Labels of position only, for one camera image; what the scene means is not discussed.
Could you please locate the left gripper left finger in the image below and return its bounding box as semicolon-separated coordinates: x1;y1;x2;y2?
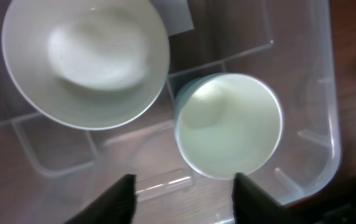
65;174;137;224

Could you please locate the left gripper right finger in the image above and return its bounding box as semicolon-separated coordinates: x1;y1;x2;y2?
232;172;305;224

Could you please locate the pale green plastic cup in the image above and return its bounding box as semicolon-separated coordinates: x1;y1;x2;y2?
174;73;284;180

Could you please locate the white small bowl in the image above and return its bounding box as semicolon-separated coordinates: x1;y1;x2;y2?
2;0;170;131

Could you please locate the light blue plastic cup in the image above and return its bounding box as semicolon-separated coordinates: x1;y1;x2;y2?
175;73;227;128

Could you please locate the white label in container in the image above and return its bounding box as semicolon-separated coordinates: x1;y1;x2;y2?
150;0;194;36

